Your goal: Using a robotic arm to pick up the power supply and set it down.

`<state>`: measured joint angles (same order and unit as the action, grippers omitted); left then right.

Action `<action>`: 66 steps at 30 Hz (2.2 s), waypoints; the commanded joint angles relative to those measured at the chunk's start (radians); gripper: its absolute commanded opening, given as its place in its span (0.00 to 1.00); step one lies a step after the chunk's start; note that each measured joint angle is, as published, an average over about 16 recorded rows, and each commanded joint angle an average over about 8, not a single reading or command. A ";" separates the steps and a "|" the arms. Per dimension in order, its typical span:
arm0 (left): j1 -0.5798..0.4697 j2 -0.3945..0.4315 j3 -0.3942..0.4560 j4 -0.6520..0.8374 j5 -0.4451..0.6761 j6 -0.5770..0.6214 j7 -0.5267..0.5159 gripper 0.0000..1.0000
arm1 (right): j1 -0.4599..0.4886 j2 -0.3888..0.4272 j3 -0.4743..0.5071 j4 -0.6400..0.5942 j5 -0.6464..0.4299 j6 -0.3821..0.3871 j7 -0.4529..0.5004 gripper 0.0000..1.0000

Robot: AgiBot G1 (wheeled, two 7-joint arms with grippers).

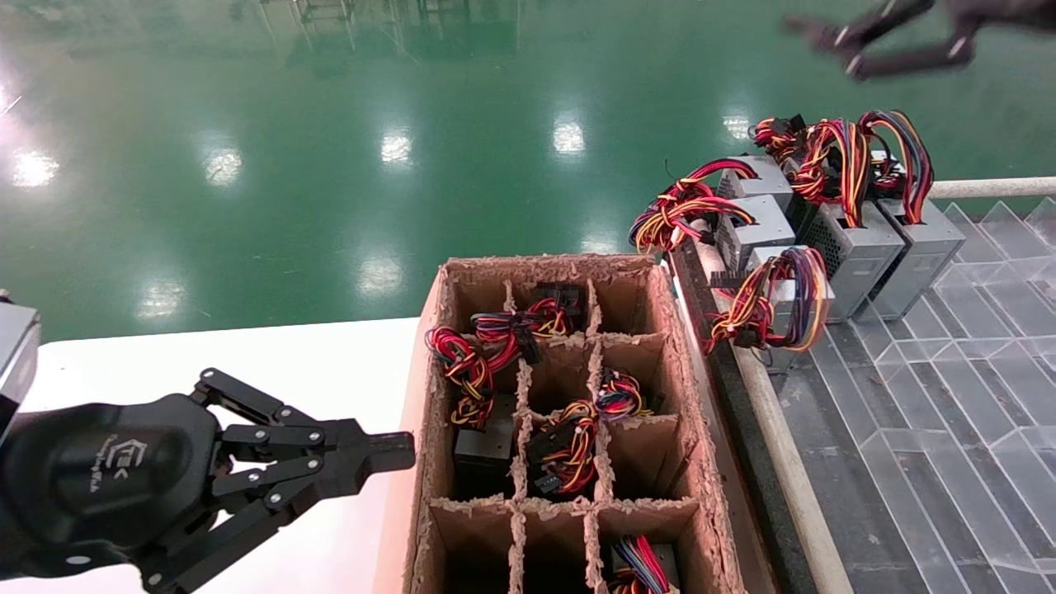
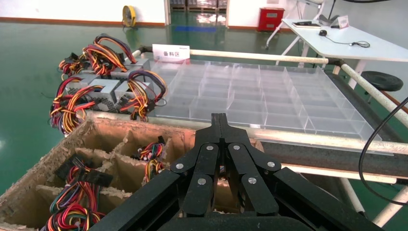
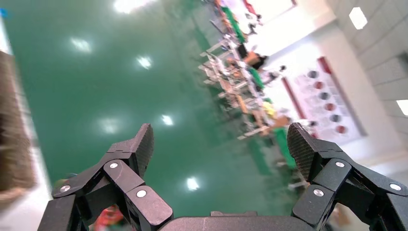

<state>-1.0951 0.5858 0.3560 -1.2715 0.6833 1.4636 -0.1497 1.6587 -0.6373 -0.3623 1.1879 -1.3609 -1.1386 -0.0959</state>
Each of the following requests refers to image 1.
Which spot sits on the black conveyor side rail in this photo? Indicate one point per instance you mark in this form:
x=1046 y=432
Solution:
x=747 y=429

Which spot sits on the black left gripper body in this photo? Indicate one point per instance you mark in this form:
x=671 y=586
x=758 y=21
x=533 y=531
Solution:
x=107 y=470

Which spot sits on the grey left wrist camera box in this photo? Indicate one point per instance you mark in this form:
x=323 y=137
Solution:
x=15 y=355

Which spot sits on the beige conveyor side tube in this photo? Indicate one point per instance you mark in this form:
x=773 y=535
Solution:
x=784 y=462

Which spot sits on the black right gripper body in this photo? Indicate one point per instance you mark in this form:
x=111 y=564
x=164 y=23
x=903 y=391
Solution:
x=1006 y=12

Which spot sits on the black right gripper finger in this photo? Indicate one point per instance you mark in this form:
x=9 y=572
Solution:
x=907 y=59
x=858 y=29

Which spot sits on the brown cardboard divider box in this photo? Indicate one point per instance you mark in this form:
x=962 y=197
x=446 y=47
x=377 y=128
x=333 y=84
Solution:
x=635 y=450

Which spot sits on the beige horizontal conveyor tube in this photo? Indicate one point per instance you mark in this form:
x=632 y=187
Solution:
x=990 y=187

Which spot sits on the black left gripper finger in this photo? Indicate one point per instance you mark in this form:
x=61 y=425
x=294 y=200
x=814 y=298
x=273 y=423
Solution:
x=346 y=437
x=338 y=474

